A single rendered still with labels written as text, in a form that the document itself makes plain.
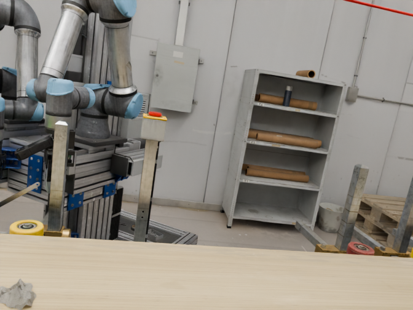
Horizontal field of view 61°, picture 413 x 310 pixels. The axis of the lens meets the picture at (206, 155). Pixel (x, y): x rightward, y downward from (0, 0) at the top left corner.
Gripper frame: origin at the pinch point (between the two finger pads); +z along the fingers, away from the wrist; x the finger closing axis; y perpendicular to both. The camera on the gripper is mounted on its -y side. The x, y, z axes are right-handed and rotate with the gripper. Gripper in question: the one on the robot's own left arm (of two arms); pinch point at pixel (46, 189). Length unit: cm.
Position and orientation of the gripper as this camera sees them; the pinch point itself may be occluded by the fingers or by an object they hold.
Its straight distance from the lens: 123.9
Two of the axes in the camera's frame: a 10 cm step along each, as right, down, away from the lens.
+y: 8.5, 0.2, 5.3
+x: -5.1, -2.4, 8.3
